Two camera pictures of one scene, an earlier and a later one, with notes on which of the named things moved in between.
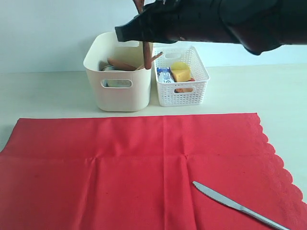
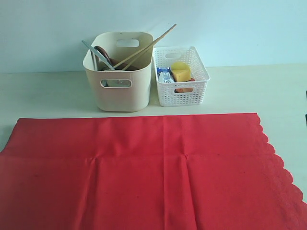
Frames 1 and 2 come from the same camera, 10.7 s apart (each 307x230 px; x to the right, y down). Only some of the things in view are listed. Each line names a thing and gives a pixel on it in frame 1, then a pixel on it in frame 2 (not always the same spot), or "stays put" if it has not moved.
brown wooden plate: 119,65 stays put
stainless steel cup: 108,68 stays put
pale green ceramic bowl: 116,83 stays put
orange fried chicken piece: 183,90 stays put
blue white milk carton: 164,74 stays put
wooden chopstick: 156,56 to 137,58
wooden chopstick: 140,67 to 145,49
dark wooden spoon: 139,5 to 102,51
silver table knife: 225,200 to 98,53
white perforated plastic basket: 181,94 stays put
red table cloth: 136,173 stays put
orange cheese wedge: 182,75 stays put
